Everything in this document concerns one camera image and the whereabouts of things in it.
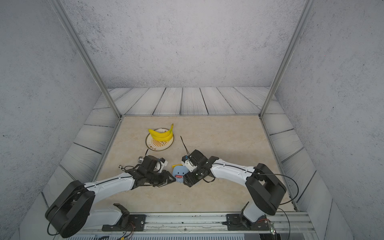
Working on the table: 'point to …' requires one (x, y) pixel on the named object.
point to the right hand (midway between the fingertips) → (189, 180)
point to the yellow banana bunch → (162, 137)
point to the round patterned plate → (158, 146)
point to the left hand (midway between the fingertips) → (175, 181)
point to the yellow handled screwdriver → (174, 166)
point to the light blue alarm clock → (178, 172)
